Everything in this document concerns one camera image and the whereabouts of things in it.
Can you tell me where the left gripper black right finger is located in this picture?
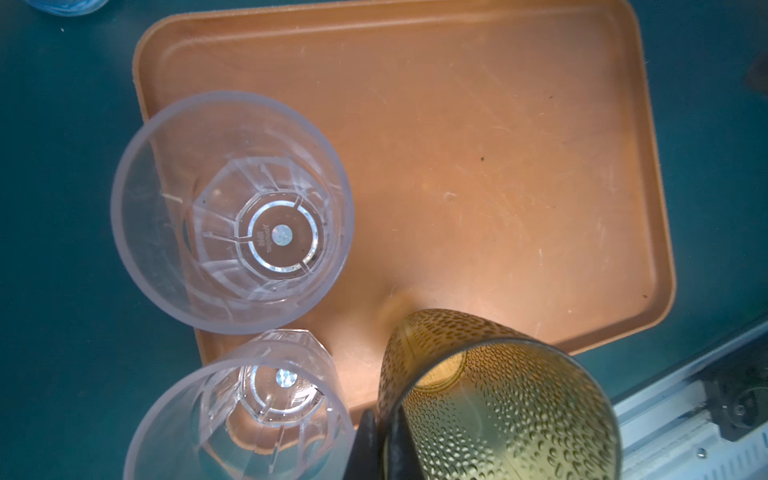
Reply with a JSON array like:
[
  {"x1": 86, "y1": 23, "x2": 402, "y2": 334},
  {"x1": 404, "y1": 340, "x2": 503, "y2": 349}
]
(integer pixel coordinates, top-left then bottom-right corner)
[{"x1": 383, "y1": 407, "x2": 424, "y2": 480}]

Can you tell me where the aluminium mounting rail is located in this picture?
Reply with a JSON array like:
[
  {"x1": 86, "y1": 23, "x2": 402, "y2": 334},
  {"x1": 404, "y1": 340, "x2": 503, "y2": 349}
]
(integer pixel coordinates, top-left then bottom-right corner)
[{"x1": 614, "y1": 316, "x2": 767, "y2": 480}]

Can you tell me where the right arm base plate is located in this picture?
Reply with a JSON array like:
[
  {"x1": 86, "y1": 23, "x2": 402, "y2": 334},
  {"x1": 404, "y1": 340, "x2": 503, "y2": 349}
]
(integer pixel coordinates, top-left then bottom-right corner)
[{"x1": 701, "y1": 352, "x2": 767, "y2": 442}]

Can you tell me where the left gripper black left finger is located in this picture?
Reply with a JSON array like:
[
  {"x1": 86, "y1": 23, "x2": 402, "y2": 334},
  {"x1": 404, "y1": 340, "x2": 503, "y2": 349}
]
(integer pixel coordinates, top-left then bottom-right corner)
[{"x1": 343, "y1": 410, "x2": 381, "y2": 480}]

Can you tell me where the dark amber textured cup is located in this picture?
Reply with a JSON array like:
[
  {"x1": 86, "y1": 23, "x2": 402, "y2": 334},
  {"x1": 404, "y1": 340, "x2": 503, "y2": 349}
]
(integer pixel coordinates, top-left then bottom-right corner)
[{"x1": 376, "y1": 309, "x2": 622, "y2": 479}]

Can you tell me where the frosted blue tall cup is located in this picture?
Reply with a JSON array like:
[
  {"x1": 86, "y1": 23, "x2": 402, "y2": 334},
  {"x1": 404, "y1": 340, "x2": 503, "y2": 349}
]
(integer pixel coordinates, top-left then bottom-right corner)
[{"x1": 25, "y1": 0, "x2": 108, "y2": 17}]

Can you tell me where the clear faceted glass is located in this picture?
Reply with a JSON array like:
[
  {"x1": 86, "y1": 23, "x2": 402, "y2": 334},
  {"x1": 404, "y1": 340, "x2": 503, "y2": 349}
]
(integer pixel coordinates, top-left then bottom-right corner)
[
  {"x1": 110, "y1": 91, "x2": 354, "y2": 335},
  {"x1": 123, "y1": 329, "x2": 355, "y2": 479}
]

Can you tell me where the orange plastic tray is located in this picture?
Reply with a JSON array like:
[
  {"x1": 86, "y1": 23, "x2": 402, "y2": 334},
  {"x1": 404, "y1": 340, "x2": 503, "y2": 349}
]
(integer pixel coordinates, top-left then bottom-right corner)
[{"x1": 133, "y1": 1, "x2": 676, "y2": 417}]

